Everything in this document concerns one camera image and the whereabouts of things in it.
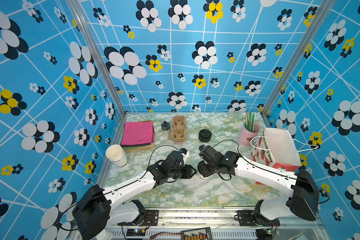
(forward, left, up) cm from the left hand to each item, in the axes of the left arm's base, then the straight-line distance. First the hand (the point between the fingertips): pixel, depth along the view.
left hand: (197, 172), depth 77 cm
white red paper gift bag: (+12, -45, +4) cm, 47 cm away
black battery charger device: (-25, -3, -11) cm, 28 cm away
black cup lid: (-2, -3, +7) cm, 8 cm away
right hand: (+3, -5, -3) cm, 7 cm away
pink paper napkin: (+36, +42, -16) cm, 58 cm away
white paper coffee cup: (0, -4, -10) cm, 10 cm away
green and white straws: (+33, -35, +4) cm, 48 cm away
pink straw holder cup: (+27, -34, -5) cm, 44 cm away
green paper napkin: (+20, +35, -7) cm, 41 cm away
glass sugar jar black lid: (+31, +19, -3) cm, 36 cm away
